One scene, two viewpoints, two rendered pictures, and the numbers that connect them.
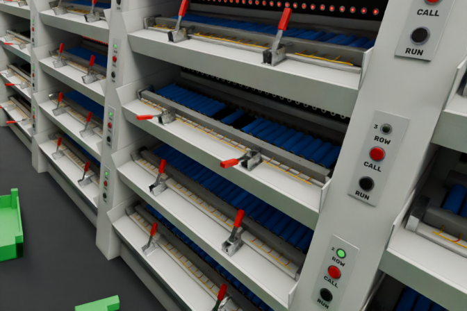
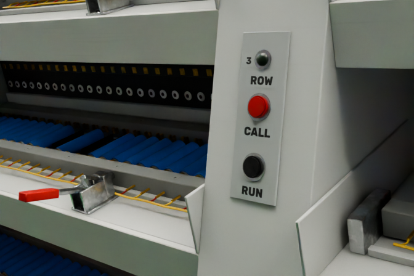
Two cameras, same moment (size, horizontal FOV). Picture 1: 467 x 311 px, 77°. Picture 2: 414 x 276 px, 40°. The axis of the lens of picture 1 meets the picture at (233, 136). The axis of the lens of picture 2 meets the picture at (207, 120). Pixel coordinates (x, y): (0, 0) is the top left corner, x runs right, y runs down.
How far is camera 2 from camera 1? 0.19 m
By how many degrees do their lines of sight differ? 16
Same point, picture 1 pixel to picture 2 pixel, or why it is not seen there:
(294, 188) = (162, 225)
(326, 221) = (211, 266)
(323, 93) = (175, 34)
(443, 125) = (340, 28)
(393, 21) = not seen: outside the picture
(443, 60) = not seen: outside the picture
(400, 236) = (339, 263)
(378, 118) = (249, 45)
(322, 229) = not seen: outside the picture
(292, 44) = not seen: outside the picture
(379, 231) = (289, 254)
